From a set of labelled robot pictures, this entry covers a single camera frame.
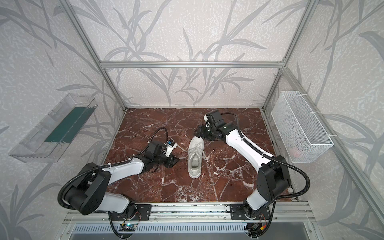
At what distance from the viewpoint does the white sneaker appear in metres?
0.81

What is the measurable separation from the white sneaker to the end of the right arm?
0.16m

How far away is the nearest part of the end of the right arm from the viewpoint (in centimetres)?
60
